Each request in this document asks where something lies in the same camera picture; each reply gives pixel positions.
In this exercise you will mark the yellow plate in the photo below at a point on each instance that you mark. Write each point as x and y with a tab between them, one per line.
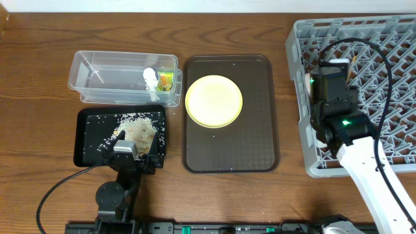
213	101

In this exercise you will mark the spilled rice pile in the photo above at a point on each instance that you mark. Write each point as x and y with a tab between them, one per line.
139	128

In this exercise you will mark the pink white bowl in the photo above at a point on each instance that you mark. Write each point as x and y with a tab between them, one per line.
307	80

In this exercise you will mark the white cup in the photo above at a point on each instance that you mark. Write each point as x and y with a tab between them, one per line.
321	144

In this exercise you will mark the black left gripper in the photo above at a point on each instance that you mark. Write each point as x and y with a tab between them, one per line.
130	161

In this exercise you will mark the dark brown serving tray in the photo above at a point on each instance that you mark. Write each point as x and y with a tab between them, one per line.
248	144

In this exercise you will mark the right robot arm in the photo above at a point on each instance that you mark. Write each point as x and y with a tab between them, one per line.
351	137

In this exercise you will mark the orange green snack wrapper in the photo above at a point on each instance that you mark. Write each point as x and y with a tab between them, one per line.
165	81

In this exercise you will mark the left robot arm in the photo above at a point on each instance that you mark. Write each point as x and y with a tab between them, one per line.
115	199

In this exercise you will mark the clear plastic waste bin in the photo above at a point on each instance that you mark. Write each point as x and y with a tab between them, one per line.
113	77

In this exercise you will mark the black waste tray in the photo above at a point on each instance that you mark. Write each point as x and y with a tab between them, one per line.
92	128

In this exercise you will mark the grey dishwasher rack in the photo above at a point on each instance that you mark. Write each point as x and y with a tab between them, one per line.
395	36

